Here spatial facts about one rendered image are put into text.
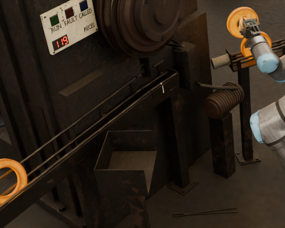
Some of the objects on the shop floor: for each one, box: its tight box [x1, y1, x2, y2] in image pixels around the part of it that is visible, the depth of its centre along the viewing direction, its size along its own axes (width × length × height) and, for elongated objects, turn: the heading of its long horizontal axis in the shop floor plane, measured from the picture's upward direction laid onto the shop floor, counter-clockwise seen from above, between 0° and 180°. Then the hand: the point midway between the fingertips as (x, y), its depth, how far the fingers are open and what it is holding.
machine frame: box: [0, 0, 213, 228], centre depth 295 cm, size 73×108×176 cm
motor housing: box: [203, 81, 244, 179], centre depth 310 cm, size 13×22×54 cm, turn 147°
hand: (242, 19), depth 282 cm, fingers closed
